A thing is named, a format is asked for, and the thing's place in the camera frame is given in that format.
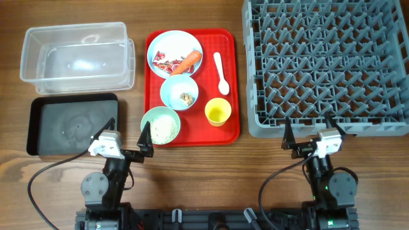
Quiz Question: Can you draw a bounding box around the red snack wrapper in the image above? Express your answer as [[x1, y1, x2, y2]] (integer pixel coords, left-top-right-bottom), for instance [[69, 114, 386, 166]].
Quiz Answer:
[[153, 51, 194, 74]]

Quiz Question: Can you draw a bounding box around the light blue bowl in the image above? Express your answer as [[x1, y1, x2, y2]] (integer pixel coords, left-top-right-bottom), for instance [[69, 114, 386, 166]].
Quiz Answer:
[[160, 75, 199, 111]]

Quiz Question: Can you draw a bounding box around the red serving tray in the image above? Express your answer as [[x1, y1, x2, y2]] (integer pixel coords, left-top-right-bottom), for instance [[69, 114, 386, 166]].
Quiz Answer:
[[163, 29, 240, 148]]

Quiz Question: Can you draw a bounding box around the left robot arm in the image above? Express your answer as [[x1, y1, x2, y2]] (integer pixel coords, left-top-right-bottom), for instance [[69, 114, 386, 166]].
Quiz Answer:
[[75, 118, 154, 230]]

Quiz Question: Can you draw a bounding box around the green bowl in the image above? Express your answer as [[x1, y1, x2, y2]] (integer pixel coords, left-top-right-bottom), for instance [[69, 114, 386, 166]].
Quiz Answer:
[[141, 106, 181, 137]]

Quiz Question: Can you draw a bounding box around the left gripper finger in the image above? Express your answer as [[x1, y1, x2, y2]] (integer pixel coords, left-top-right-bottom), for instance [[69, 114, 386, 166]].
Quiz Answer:
[[137, 121, 153, 150], [91, 118, 115, 141]]

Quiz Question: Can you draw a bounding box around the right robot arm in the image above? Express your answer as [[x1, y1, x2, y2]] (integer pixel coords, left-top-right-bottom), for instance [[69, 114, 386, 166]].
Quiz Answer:
[[282, 113, 359, 230]]

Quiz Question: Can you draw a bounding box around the white rice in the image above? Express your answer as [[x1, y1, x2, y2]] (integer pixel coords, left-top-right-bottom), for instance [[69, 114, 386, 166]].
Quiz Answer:
[[150, 115, 179, 145]]

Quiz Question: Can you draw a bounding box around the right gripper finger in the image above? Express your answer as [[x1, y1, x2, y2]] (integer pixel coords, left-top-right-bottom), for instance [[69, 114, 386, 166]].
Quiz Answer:
[[281, 117, 296, 150], [324, 112, 347, 136]]

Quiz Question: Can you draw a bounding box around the light blue plate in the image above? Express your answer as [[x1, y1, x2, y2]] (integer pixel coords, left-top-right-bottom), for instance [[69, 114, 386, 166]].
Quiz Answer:
[[146, 30, 203, 79]]

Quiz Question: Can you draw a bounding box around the brown food scrap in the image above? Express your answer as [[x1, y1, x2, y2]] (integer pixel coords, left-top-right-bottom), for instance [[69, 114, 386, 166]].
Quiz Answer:
[[180, 93, 194, 107]]

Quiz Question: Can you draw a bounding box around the orange carrot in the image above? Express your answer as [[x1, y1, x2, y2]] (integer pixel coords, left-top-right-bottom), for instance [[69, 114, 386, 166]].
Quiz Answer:
[[170, 50, 202, 76]]

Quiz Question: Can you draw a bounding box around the grey dishwasher rack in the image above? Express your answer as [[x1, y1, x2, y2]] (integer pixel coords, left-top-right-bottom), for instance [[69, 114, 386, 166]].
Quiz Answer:
[[242, 0, 408, 138]]

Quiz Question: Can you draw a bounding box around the white plastic spoon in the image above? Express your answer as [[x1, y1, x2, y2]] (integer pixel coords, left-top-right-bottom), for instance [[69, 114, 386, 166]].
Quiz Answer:
[[213, 52, 229, 95]]

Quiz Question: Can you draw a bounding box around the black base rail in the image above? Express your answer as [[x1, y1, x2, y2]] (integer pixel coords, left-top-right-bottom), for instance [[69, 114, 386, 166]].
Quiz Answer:
[[75, 207, 360, 230]]

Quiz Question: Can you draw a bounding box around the yellow cup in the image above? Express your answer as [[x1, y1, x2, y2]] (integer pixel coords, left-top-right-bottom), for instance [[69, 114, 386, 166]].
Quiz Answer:
[[204, 98, 232, 127]]

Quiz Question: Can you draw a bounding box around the clear plastic bin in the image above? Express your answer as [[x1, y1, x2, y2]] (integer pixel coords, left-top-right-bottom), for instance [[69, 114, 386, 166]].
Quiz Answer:
[[20, 22, 136, 95]]

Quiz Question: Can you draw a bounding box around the black tray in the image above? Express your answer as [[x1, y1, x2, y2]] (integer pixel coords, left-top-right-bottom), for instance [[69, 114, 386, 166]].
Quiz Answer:
[[26, 93, 120, 157]]

